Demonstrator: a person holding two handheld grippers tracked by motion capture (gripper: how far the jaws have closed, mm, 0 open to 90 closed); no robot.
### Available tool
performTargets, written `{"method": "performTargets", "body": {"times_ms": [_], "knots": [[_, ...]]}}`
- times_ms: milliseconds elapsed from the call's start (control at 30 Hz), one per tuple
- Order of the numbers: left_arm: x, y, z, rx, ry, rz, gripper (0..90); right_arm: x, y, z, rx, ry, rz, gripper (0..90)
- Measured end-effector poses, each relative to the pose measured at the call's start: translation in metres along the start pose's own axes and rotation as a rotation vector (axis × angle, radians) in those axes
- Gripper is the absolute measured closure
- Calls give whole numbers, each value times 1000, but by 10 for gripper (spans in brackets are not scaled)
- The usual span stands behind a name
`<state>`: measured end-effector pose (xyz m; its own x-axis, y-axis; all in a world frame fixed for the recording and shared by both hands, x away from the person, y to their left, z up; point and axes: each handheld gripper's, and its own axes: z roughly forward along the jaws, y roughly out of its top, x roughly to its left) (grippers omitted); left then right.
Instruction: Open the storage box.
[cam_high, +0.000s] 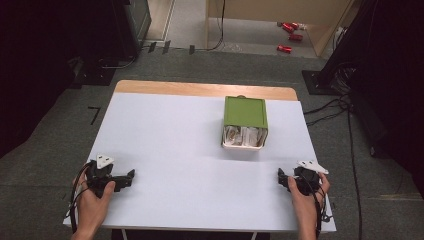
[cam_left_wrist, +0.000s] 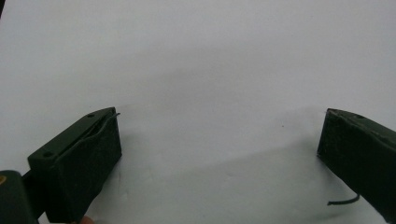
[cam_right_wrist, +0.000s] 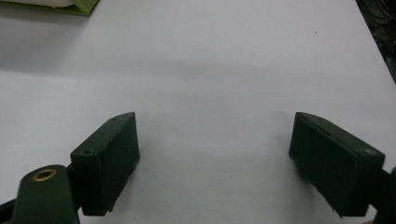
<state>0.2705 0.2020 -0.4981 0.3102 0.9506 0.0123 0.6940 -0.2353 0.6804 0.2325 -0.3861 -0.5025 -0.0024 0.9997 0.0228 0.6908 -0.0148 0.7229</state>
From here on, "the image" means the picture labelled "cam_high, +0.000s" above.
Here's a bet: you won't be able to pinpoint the white packets in box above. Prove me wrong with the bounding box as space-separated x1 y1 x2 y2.
223 125 268 148

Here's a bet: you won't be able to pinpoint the clear plastic bag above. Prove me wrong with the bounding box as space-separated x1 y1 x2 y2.
221 42 245 54

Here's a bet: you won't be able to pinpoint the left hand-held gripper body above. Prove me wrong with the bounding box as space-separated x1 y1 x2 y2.
85 153 117 198

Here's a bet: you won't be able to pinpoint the person's right hand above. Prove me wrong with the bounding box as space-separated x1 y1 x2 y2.
287 172 331 218

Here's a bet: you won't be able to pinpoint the black floor cable bundle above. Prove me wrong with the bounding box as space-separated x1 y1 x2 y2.
303 93 351 128

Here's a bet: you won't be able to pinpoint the black cabinet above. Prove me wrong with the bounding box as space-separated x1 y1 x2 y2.
111 0 153 62

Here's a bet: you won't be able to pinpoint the long black floor cable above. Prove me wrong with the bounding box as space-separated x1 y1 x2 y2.
345 108 364 240

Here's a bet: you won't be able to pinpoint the green lidded storage box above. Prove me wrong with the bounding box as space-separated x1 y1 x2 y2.
221 95 270 151

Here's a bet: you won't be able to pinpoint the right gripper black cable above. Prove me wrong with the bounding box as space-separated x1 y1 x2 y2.
299 174 334 240

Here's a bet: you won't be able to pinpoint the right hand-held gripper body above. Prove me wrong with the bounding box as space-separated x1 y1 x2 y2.
292 159 330 197

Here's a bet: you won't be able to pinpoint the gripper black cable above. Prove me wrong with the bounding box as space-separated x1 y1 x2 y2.
299 174 334 240
67 160 95 234

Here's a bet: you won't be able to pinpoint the person's left hand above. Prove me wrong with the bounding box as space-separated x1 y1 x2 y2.
71 175 116 234

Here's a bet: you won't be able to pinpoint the white table cover sheet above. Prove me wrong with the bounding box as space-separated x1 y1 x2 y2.
62 91 337 233

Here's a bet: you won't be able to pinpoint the black hanging cable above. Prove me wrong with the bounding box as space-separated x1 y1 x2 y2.
194 0 227 53

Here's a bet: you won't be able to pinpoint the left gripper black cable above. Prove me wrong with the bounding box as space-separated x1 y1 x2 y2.
67 160 95 234

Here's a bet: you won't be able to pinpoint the black stand base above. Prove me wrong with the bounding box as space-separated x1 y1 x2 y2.
69 57 117 89
301 69 338 97

